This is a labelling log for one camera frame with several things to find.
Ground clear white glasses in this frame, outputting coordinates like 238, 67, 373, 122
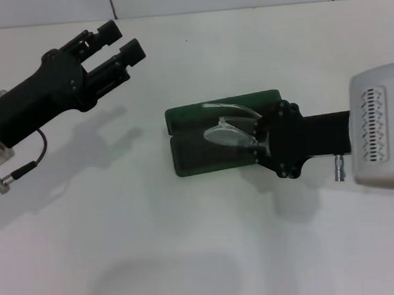
199, 97, 270, 164

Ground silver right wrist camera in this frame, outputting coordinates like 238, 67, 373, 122
343, 61, 394, 194

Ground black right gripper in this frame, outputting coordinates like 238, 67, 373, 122
249, 94, 357, 183

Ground green glasses case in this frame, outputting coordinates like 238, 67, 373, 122
163, 88, 289, 181

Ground right gripper cable with plug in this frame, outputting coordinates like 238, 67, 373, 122
333, 153, 348, 183

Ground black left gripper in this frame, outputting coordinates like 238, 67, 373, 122
0, 17, 153, 150

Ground left gripper cable with plug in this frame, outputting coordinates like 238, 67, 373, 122
0, 128, 51, 195

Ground gripper cable with plug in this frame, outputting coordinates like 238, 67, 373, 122
333, 153, 348, 183
0, 128, 51, 195

